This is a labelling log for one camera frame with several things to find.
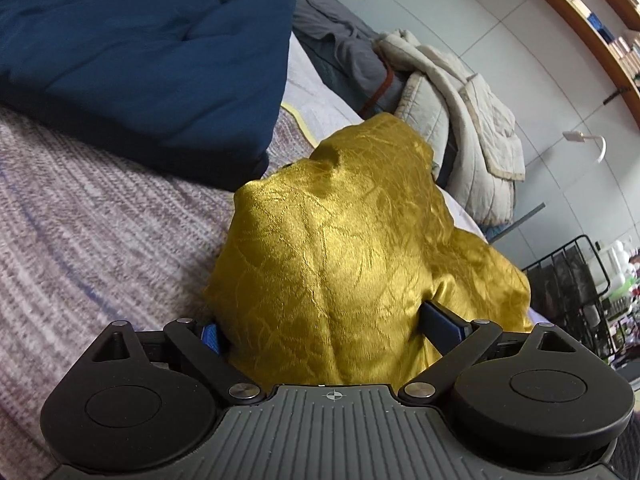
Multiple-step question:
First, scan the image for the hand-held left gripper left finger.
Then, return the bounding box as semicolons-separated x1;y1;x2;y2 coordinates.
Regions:
89;317;265;405

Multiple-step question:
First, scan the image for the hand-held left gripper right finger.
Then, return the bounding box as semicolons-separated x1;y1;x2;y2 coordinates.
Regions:
398;300;587;405

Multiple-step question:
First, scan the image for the yellow patterned cloth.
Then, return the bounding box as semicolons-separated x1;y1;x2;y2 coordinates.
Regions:
202;112;533;386

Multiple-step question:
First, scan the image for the grey knitted blanket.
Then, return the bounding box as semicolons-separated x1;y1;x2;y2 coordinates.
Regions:
0;105;313;471

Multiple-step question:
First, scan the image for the beige quilted blanket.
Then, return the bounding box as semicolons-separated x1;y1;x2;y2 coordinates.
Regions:
375;29;527;226

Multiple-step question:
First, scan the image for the brown belt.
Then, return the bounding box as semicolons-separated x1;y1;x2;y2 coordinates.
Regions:
359;57;396;117

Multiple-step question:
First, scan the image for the grey cloth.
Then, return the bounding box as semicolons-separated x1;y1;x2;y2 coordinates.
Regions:
240;0;406;116

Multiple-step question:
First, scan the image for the navy blue comforter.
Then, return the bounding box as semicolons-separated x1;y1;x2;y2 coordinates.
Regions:
0;0;298;191

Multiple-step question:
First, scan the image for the row of books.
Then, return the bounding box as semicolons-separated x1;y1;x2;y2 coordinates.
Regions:
545;0;640;86

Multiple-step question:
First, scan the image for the black wire rack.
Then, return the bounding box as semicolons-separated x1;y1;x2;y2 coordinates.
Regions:
522;234;626;361

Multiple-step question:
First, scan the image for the white wall lamp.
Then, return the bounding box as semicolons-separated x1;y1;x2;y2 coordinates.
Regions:
562;130;607;164

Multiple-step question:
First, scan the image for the wooden wall shelf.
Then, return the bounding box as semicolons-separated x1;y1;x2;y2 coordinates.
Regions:
500;0;640;128

